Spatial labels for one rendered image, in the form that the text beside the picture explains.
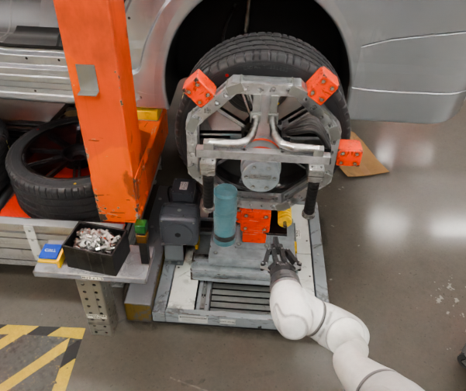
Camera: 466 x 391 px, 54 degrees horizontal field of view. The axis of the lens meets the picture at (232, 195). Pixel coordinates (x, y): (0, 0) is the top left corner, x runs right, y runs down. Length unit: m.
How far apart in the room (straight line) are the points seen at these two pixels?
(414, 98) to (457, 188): 1.19
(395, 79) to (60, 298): 1.81
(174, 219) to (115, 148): 0.53
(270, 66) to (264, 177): 0.37
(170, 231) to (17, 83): 0.95
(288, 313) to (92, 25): 0.97
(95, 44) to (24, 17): 1.60
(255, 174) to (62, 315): 1.20
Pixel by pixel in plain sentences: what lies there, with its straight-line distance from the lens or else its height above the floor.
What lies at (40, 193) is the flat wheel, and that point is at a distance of 2.19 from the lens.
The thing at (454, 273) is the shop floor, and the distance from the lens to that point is 2.65.
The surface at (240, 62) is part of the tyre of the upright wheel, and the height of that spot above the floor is 1.15.
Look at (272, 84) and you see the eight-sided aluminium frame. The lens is 1.53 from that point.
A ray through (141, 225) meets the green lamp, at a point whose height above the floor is 0.66.
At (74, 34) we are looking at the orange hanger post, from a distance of 1.50.
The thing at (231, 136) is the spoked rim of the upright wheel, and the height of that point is 0.85.
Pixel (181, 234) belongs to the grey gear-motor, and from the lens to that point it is 2.08.
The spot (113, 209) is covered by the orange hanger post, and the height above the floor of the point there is 0.59.
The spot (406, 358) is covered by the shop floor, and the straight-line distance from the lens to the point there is 2.23.
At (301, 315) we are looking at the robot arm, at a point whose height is 0.84.
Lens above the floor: 1.79
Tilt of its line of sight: 40 degrees down
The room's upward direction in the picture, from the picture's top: 2 degrees clockwise
